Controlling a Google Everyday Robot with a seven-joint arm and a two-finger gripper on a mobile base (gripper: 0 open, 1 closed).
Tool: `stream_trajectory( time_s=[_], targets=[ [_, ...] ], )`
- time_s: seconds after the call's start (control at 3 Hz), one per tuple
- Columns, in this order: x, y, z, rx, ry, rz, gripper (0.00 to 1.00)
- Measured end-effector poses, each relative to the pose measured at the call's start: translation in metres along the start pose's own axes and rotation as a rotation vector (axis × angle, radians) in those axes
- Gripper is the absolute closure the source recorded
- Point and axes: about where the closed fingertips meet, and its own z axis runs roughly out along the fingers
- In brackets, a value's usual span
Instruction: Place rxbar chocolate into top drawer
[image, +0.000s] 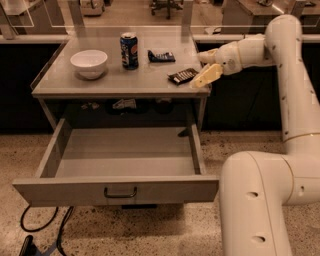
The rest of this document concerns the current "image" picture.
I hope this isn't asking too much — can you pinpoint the blue pepsi can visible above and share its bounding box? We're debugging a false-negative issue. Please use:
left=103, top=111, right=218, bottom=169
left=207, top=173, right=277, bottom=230
left=120, top=32, right=139, bottom=70

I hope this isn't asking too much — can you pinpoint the grey open top drawer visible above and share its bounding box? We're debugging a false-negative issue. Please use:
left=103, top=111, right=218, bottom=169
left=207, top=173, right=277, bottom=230
left=13, top=119, right=219, bottom=207

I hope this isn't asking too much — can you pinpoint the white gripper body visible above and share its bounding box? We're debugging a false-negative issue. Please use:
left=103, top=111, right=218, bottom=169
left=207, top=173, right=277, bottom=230
left=215, top=42, right=242, bottom=75

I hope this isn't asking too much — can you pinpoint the black drawer handle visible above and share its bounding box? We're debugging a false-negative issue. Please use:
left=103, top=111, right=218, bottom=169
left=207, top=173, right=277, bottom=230
left=104, top=187, right=138, bottom=199

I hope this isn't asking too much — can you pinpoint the white ceramic bowl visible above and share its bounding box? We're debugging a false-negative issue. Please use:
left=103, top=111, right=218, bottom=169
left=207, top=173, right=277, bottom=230
left=70, top=50, right=108, bottom=80

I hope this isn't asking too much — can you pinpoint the black office chair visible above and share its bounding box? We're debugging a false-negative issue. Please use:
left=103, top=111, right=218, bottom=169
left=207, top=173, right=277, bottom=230
left=149, top=0, right=184, bottom=19

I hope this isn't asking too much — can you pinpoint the black plug on floor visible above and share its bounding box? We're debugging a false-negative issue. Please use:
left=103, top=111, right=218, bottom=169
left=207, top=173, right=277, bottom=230
left=19, top=235, right=37, bottom=256

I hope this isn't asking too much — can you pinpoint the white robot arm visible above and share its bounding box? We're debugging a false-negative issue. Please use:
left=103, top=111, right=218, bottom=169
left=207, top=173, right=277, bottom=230
left=190, top=14, right=320, bottom=256

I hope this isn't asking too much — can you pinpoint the black floor cable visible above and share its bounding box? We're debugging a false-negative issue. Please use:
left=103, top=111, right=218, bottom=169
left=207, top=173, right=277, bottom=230
left=19, top=205, right=75, bottom=256

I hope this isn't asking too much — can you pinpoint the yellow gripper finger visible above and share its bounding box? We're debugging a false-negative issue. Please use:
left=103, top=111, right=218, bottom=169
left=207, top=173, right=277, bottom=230
left=190, top=64, right=223, bottom=88
left=197, top=49, right=217, bottom=64

